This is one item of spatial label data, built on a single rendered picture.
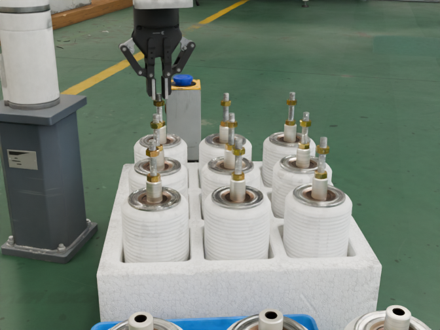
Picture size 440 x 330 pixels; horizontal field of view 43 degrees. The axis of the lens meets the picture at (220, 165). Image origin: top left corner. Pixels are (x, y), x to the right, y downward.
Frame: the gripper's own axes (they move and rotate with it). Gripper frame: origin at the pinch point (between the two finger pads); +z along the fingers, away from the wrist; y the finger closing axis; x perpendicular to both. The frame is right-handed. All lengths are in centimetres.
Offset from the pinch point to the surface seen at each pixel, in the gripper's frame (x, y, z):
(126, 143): -69, -3, 35
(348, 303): 37.1, -18.4, 23.1
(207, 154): 5.3, -7.2, 11.3
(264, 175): 6.0, -18.1, 16.5
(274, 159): 8.2, -18.8, 12.4
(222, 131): 3.7, -10.5, 7.9
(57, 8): -316, 3, 24
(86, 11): -336, -18, 30
